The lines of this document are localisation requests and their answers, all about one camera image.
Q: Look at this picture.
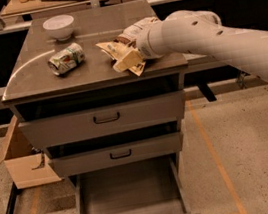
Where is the brown chip bag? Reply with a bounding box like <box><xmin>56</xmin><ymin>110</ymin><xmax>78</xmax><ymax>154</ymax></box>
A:
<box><xmin>97</xmin><ymin>17</ymin><xmax>160</xmax><ymax>76</ymax></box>

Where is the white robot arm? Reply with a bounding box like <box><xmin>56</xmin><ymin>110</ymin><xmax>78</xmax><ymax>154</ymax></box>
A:
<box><xmin>114</xmin><ymin>10</ymin><xmax>268</xmax><ymax>82</ymax></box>

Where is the top grey drawer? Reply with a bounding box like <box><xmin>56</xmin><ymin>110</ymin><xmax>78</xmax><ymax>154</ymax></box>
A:
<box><xmin>19</xmin><ymin>90</ymin><xmax>185</xmax><ymax>149</ymax></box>

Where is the grey drawer cabinet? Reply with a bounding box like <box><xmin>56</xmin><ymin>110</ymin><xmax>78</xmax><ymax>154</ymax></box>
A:
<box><xmin>0</xmin><ymin>0</ymin><xmax>213</xmax><ymax>214</ymax></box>

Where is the middle grey drawer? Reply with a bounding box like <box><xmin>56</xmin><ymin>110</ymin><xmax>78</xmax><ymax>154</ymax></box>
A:
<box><xmin>49</xmin><ymin>132</ymin><xmax>183</xmax><ymax>177</ymax></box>

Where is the open bottom grey drawer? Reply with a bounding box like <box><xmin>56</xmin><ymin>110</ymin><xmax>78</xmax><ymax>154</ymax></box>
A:
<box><xmin>61</xmin><ymin>152</ymin><xmax>203</xmax><ymax>214</ymax></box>

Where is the crushed green white can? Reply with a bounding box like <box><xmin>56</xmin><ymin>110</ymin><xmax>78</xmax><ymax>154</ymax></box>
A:
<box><xmin>47</xmin><ymin>42</ymin><xmax>85</xmax><ymax>76</ymax></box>

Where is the white ceramic bowl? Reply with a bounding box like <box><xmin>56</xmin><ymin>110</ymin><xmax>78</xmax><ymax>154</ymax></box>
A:
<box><xmin>42</xmin><ymin>15</ymin><xmax>75</xmax><ymax>41</ymax></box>

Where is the cardboard box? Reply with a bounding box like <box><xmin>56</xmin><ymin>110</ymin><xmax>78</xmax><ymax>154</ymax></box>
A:
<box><xmin>0</xmin><ymin>116</ymin><xmax>61</xmax><ymax>189</ymax></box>

